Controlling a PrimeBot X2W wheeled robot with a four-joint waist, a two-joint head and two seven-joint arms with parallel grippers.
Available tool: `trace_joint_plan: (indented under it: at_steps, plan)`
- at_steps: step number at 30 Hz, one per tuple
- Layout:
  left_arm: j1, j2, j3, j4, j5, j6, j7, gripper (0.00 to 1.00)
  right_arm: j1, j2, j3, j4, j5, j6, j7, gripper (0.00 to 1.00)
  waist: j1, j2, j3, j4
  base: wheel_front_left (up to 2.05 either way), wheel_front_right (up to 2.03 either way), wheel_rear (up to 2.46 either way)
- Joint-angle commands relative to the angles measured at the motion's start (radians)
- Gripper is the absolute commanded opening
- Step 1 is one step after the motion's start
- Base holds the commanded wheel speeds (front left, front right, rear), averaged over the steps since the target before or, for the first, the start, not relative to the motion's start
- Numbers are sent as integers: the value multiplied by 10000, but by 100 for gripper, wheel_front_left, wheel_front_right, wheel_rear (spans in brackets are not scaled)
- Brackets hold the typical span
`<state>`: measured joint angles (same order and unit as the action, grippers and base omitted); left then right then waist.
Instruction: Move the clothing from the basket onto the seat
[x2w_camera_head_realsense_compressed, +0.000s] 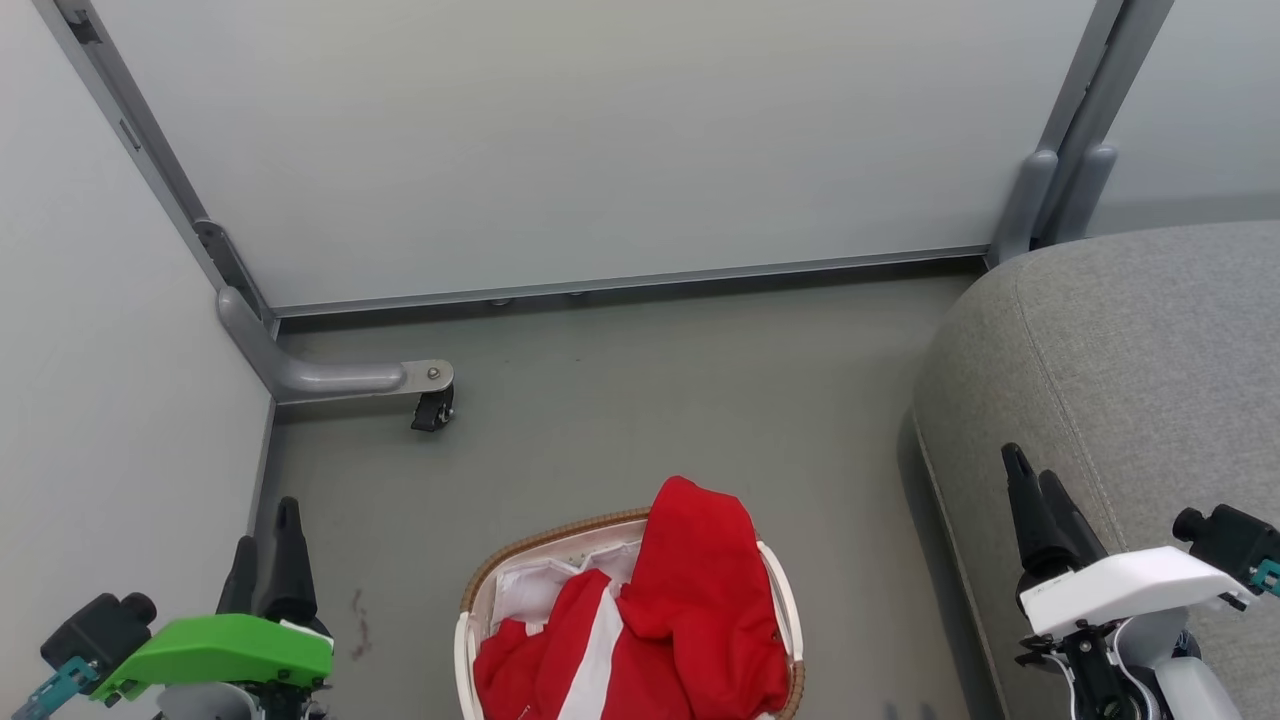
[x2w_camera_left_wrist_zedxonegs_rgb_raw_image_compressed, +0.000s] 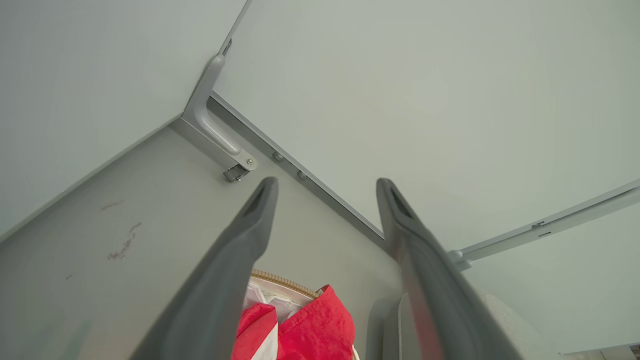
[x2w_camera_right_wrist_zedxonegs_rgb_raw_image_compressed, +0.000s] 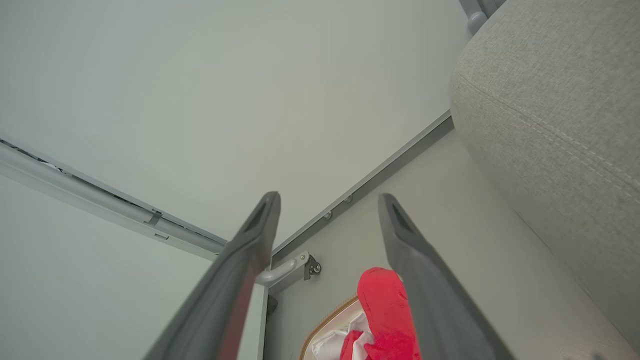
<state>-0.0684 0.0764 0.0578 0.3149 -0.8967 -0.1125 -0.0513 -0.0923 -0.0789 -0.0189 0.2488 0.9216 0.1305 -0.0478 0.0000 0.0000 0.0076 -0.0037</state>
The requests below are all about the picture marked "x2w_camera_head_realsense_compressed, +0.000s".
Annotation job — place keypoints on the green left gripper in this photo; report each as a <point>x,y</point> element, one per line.
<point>225,648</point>

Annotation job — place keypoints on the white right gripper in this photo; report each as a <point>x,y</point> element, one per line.
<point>1125,590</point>

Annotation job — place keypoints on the red and white garment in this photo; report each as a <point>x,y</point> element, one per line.
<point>700,600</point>

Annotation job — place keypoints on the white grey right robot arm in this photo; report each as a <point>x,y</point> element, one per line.
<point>1195,695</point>

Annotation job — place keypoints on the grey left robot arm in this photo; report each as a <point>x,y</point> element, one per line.
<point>205,703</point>

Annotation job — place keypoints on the grey fabric sofa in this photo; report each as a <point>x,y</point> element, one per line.
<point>1130,360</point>

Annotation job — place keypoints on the grey partition foot bar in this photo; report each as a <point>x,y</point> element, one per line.
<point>320,378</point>

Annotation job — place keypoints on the black caster wheel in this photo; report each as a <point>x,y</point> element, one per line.
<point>433,410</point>

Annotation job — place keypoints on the white basket liner cloth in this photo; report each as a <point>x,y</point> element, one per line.
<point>535,585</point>

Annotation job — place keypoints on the white laundry basket brown rim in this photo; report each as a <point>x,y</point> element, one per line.
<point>790,610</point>

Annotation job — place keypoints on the grey partition foot stub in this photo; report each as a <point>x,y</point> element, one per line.
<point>1085,195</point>
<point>1025,205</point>

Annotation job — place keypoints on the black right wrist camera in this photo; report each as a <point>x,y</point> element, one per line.
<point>1235,545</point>

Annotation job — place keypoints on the teal right camera plug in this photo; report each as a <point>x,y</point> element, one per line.
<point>1268,577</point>

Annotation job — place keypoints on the teal camera plug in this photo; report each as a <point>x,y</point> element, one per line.
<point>50,692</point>
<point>1268,577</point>

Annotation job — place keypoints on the teal left camera plug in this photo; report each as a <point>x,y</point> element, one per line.
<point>50,692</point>

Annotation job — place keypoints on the grey double partition post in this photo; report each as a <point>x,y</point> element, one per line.
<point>1095,90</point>

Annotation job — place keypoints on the grey partition corner post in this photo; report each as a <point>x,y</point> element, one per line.
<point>150,150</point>

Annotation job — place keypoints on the grey partition bottom rail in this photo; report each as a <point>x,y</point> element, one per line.
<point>620,282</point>

